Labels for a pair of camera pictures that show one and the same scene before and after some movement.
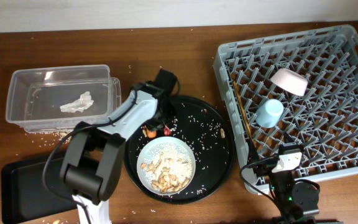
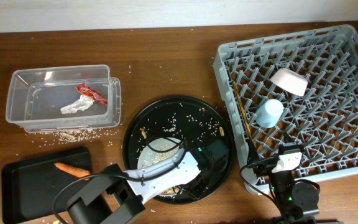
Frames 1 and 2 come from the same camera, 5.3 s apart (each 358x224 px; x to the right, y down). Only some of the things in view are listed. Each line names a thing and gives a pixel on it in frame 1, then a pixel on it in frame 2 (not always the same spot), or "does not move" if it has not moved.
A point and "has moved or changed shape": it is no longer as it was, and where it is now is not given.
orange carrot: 151,134 has moved or changed shape
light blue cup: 268,115 does not move
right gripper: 265,165 does not move
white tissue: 84,101 does not move
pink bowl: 290,81 does not move
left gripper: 155,125 -> 203,190
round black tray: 202,126 does not move
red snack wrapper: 167,131 -> 86,91
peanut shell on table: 62,134 does not move
